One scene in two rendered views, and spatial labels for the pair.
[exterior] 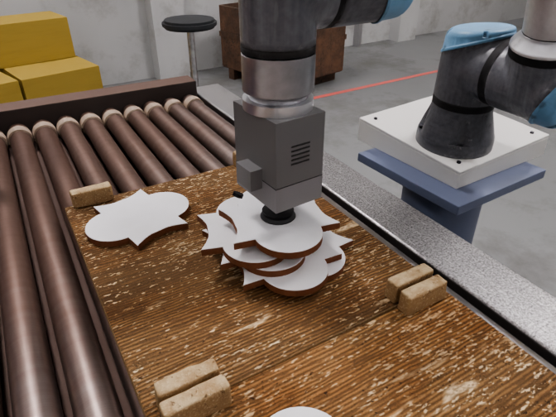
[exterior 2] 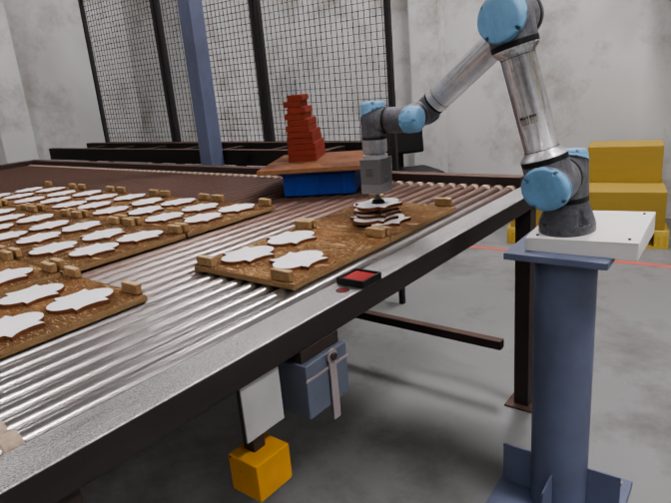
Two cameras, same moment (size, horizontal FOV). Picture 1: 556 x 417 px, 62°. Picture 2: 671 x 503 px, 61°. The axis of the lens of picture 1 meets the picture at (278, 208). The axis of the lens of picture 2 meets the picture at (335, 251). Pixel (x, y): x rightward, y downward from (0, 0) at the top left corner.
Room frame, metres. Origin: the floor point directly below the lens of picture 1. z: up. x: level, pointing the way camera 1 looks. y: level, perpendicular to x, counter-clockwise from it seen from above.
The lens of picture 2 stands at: (-0.27, -1.57, 1.37)
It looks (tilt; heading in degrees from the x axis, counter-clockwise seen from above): 17 degrees down; 69
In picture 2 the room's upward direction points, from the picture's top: 5 degrees counter-clockwise
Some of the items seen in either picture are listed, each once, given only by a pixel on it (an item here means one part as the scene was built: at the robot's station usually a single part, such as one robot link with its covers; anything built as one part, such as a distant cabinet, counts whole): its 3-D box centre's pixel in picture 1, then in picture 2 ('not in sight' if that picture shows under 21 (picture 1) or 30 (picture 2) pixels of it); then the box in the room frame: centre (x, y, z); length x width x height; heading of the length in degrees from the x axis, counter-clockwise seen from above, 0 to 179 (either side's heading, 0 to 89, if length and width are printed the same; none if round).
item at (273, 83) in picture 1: (276, 74); (374, 147); (0.48, 0.00, 1.17); 0.08 x 0.08 x 0.05
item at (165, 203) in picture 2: not in sight; (145, 206); (-0.17, 0.84, 0.94); 0.41 x 0.35 x 0.04; 30
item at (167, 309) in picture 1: (229, 246); (378, 218); (0.50, 0.06, 0.93); 0.41 x 0.35 x 0.02; 31
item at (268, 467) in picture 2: not in sight; (256, 430); (-0.10, -0.62, 0.74); 0.09 x 0.08 x 0.24; 30
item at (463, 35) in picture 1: (476, 61); (564, 171); (0.87, -0.36, 1.08); 0.13 x 0.12 x 0.14; 32
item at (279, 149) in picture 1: (268, 146); (373, 172); (0.47, 0.01, 1.09); 0.10 x 0.09 x 0.16; 124
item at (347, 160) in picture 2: not in sight; (326, 161); (0.62, 0.80, 1.03); 0.50 x 0.50 x 0.02; 60
